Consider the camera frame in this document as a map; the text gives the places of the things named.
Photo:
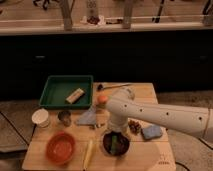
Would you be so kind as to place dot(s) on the blue sponge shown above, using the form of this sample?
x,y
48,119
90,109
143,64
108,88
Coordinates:
x,y
152,132

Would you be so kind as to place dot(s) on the blue folded cloth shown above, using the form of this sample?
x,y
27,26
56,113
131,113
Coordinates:
x,y
88,117

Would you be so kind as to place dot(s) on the wooden handled spoon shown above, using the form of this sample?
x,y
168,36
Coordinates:
x,y
104,86

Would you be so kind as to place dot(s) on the metal fork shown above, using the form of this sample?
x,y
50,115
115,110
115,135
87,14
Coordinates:
x,y
96,126

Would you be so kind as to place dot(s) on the beige block in tray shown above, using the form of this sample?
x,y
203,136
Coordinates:
x,y
75,96

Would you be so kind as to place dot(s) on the brown pine cone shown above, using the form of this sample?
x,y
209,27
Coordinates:
x,y
134,126

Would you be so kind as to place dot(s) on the yellow banana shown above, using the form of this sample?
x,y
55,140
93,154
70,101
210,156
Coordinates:
x,y
88,154

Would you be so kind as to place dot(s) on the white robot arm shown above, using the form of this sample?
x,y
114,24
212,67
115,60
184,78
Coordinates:
x,y
194,121

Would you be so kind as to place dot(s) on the green pepper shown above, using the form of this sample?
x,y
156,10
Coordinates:
x,y
113,145

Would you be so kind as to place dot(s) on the orange bowl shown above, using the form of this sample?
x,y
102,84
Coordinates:
x,y
60,148

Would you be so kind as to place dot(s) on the white paper cup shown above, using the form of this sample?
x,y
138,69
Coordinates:
x,y
41,118

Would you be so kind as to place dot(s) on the wooden board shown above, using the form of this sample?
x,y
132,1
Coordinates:
x,y
142,155

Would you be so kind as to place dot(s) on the dark purple bowl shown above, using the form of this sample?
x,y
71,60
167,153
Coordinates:
x,y
122,145

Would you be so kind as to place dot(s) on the small metal cup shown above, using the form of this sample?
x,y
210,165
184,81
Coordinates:
x,y
64,117

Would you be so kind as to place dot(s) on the green plastic tray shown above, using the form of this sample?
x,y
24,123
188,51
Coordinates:
x,y
58,87

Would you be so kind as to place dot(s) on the orange fruit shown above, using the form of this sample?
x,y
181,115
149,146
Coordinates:
x,y
102,99

